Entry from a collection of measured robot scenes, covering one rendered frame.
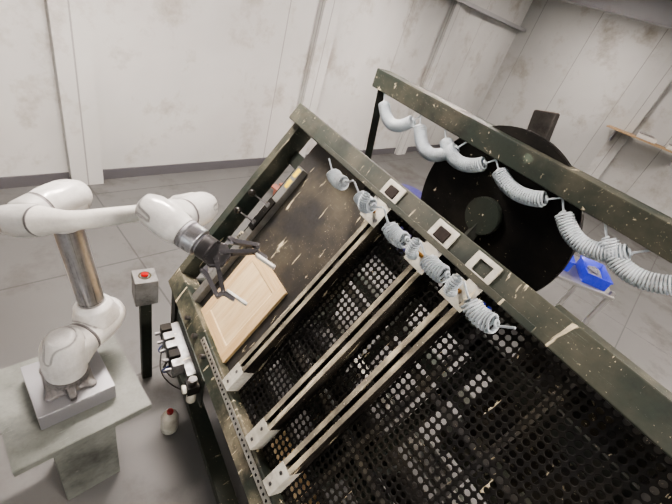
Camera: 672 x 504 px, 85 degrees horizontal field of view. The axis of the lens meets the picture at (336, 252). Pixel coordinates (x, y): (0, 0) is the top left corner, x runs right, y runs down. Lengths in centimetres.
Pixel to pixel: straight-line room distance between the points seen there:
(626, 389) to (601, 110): 928
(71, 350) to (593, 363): 178
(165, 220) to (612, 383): 124
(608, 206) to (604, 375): 64
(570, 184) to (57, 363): 207
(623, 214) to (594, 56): 891
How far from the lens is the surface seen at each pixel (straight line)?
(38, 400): 202
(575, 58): 1047
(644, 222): 157
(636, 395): 119
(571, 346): 120
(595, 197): 161
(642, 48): 1026
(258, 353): 173
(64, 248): 174
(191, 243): 112
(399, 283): 139
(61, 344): 182
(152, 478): 270
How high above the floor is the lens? 249
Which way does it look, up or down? 34 degrees down
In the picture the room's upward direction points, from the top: 19 degrees clockwise
